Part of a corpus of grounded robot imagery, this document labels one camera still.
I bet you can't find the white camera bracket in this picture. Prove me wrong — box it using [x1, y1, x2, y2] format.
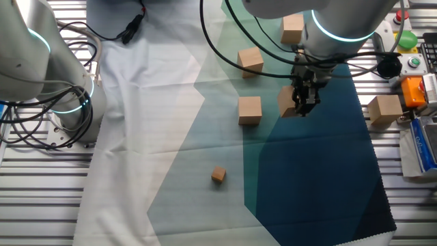
[371, 20, 393, 59]

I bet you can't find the small metal bracket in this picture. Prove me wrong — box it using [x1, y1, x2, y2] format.
[395, 109, 412, 124]

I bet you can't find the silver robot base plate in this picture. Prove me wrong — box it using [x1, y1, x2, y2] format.
[46, 114, 97, 150]

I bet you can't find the grey box red button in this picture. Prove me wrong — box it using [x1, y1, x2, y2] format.
[385, 9, 412, 35]

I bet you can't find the thick black gripper cable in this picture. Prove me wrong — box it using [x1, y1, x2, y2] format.
[199, 0, 294, 79]

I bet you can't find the silver ribbed device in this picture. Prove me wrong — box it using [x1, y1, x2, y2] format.
[420, 72, 437, 111]

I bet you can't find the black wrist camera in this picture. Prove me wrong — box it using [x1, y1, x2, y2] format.
[376, 54, 404, 79]

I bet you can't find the orange box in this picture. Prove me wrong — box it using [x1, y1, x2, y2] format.
[401, 75, 427, 109]

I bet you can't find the black camera cable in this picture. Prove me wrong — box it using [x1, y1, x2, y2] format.
[223, 0, 402, 66]

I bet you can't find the black bundled cable connector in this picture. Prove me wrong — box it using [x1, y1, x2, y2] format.
[120, 0, 147, 46]

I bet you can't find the grey box green lit button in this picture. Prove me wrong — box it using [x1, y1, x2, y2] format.
[392, 53, 429, 87]

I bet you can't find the blue and silver device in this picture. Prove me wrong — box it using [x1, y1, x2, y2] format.
[409, 115, 437, 174]

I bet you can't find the blue green white tablecloth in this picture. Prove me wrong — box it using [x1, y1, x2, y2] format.
[72, 0, 397, 246]

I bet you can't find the small wooden cube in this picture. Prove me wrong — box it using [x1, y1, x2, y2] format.
[210, 165, 227, 184]

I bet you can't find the black keyboard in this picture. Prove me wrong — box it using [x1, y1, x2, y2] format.
[420, 32, 437, 74]

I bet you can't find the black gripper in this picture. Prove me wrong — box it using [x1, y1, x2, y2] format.
[290, 64, 331, 118]

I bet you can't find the black base cable bundle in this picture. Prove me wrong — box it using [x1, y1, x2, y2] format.
[0, 83, 95, 151]

